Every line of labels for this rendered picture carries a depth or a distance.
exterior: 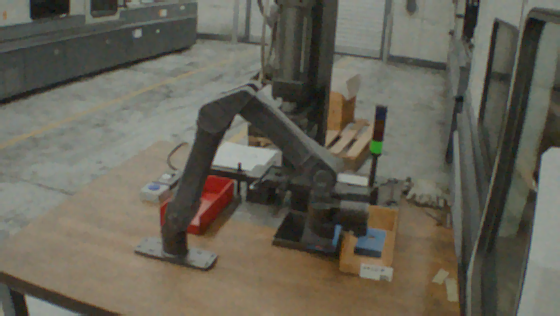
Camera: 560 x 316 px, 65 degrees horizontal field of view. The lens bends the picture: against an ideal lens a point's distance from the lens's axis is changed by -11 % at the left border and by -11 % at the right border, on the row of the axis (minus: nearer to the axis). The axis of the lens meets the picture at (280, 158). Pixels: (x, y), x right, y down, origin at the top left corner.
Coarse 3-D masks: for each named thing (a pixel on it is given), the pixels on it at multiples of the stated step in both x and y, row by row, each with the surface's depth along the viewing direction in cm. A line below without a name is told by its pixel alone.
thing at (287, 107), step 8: (280, 104) 143; (288, 104) 136; (296, 104) 137; (304, 104) 150; (312, 104) 150; (288, 112) 136; (296, 112) 137; (304, 112) 139; (296, 120) 132; (304, 120) 139; (248, 128) 138; (304, 128) 137; (312, 128) 137; (256, 136) 138; (264, 136) 137; (312, 136) 138
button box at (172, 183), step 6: (180, 144) 186; (186, 144) 192; (174, 150) 180; (168, 156) 173; (168, 162) 168; (174, 168) 164; (162, 174) 153; (174, 174) 152; (180, 174) 154; (156, 180) 148; (162, 180) 148; (168, 180) 149; (174, 180) 149; (168, 186) 147; (174, 186) 149
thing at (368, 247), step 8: (368, 232) 131; (376, 232) 131; (384, 232) 131; (360, 240) 127; (368, 240) 127; (376, 240) 127; (384, 240) 127; (360, 248) 119; (368, 248) 118; (376, 248) 123; (376, 256) 120
